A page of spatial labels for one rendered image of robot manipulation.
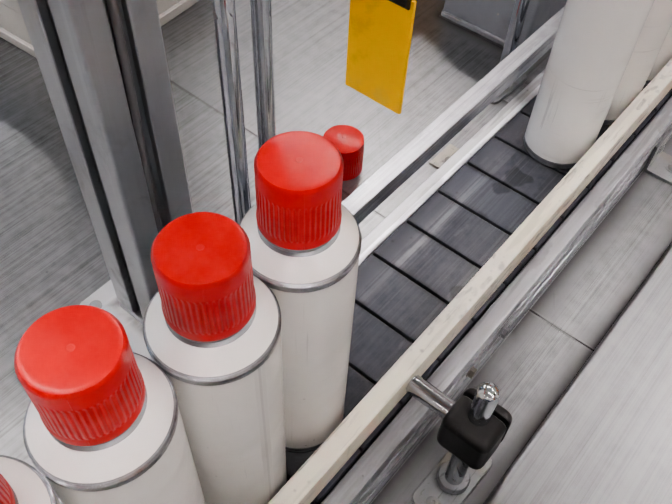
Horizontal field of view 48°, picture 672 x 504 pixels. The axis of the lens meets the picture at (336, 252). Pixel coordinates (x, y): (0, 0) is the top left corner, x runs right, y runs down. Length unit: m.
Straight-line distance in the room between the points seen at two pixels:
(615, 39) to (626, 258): 0.18
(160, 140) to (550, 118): 0.28
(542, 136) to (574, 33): 0.09
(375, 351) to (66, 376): 0.27
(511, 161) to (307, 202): 0.34
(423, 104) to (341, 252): 0.41
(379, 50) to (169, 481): 0.19
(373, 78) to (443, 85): 0.40
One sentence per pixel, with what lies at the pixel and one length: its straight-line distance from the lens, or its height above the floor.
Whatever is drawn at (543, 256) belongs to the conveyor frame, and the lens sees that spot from 0.54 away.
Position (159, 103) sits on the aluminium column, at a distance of 0.40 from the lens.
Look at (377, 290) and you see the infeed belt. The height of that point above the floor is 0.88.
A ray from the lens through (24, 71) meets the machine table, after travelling 0.76.
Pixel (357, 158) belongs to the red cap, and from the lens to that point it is 0.61.
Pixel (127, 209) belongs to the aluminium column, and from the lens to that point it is 0.43.
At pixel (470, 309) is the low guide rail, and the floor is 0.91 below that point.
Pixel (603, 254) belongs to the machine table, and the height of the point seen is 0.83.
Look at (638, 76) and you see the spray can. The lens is 0.62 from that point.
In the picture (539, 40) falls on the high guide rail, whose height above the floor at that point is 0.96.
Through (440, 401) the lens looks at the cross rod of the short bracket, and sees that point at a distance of 0.42.
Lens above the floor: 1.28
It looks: 52 degrees down
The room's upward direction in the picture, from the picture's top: 3 degrees clockwise
